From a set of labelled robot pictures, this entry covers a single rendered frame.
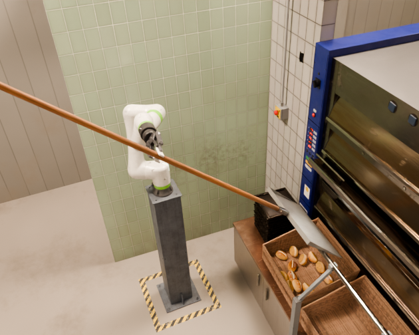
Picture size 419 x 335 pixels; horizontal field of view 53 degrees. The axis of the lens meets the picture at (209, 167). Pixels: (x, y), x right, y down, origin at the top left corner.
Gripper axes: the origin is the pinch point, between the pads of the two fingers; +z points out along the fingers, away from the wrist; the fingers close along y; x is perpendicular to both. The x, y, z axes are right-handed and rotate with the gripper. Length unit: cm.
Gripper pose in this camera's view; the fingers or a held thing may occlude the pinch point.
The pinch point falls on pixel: (157, 155)
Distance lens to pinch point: 210.7
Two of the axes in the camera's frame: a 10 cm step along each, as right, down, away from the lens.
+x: -7.4, -3.4, -5.7
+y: -5.8, 7.5, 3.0
